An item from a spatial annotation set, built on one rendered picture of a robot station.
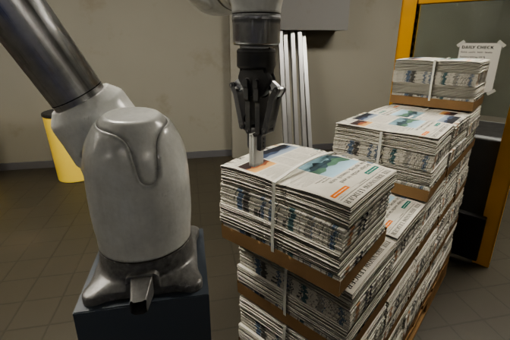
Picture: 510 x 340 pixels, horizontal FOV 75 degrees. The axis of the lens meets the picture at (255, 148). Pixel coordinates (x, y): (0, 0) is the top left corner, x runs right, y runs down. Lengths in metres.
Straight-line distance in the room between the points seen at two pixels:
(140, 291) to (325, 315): 0.54
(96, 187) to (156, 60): 3.46
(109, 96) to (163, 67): 3.26
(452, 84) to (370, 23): 2.77
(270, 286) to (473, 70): 1.31
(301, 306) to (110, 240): 0.59
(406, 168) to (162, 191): 0.98
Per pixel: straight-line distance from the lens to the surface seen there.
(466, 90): 1.82
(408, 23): 2.43
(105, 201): 0.53
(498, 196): 2.48
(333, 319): 0.95
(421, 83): 1.86
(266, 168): 0.86
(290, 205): 0.79
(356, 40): 4.41
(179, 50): 3.92
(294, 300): 0.99
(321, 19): 3.88
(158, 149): 0.51
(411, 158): 1.29
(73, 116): 0.68
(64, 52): 0.68
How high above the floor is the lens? 1.38
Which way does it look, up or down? 18 degrees down
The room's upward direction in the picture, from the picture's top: straight up
